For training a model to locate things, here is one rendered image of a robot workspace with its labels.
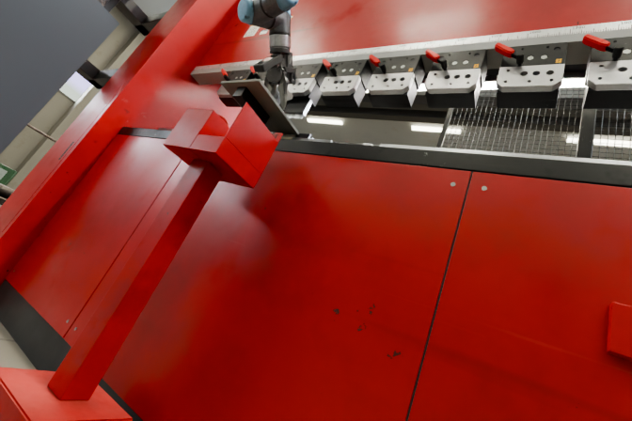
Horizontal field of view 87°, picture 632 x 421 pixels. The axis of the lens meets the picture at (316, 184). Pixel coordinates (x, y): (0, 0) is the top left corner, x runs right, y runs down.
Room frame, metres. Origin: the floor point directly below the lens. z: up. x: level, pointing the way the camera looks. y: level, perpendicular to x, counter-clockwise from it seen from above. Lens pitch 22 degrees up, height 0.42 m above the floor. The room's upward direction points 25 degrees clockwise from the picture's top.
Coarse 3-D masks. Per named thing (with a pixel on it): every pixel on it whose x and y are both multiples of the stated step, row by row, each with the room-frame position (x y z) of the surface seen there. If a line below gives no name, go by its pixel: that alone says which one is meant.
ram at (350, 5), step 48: (336, 0) 1.16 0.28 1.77; (384, 0) 0.99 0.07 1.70; (432, 0) 0.86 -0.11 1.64; (480, 0) 0.76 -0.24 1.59; (528, 0) 0.67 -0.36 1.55; (576, 0) 0.60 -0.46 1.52; (624, 0) 0.53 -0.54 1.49; (240, 48) 1.45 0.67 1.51; (336, 48) 1.07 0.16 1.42; (432, 48) 0.82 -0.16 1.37; (480, 48) 0.73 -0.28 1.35; (576, 48) 0.60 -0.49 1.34
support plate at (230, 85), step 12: (228, 84) 0.96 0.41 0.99; (240, 84) 0.93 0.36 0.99; (252, 84) 0.90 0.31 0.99; (264, 96) 0.93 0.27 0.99; (264, 108) 1.00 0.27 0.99; (276, 108) 0.97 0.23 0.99; (276, 120) 1.05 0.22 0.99; (288, 120) 1.01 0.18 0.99; (276, 132) 1.13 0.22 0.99; (288, 132) 1.09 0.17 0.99
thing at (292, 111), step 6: (294, 102) 1.15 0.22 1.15; (300, 102) 1.13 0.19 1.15; (306, 102) 1.11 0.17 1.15; (288, 108) 1.16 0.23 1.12; (294, 108) 1.14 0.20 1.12; (300, 108) 1.12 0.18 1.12; (306, 108) 1.11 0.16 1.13; (288, 114) 1.16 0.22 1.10; (294, 114) 1.14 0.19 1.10; (300, 114) 1.12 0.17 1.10; (306, 114) 1.12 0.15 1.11
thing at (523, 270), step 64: (128, 192) 1.29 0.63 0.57; (256, 192) 0.92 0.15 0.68; (320, 192) 0.79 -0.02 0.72; (384, 192) 0.69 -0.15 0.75; (448, 192) 0.61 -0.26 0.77; (512, 192) 0.54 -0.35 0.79; (576, 192) 0.48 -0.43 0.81; (64, 256) 1.35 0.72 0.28; (128, 256) 1.14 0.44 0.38; (192, 256) 0.98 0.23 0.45; (256, 256) 0.85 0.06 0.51; (320, 256) 0.75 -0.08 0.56; (384, 256) 0.66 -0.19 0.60; (448, 256) 0.59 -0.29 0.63; (512, 256) 0.53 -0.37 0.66; (576, 256) 0.48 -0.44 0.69; (0, 320) 1.42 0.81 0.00; (64, 320) 1.20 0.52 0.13; (192, 320) 0.91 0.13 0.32; (256, 320) 0.80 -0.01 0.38; (320, 320) 0.71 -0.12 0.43; (384, 320) 0.64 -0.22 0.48; (448, 320) 0.57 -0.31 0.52; (512, 320) 0.52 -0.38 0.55; (576, 320) 0.47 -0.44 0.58; (128, 384) 0.96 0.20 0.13; (192, 384) 0.85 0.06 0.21; (256, 384) 0.76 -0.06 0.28; (320, 384) 0.68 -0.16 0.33; (384, 384) 0.62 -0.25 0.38; (448, 384) 0.56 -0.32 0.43; (512, 384) 0.51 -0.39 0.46; (576, 384) 0.47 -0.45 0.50
